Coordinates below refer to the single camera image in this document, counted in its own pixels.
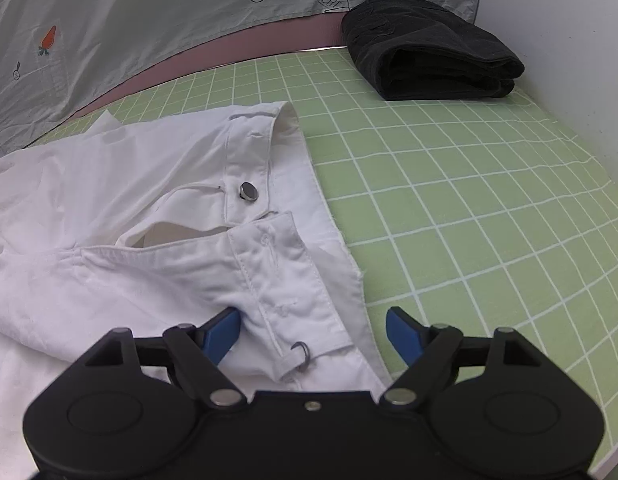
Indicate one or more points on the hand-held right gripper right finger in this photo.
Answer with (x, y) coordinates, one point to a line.
(404, 332)

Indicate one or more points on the white pants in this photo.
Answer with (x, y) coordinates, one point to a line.
(139, 185)

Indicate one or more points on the pink cloth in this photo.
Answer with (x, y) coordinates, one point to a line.
(189, 67)

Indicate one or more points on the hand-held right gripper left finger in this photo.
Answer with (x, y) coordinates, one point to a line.
(224, 331)

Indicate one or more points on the grey printed bed sheet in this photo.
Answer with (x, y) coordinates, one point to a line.
(139, 25)

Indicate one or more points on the black folded garment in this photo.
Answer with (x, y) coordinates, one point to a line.
(429, 50)

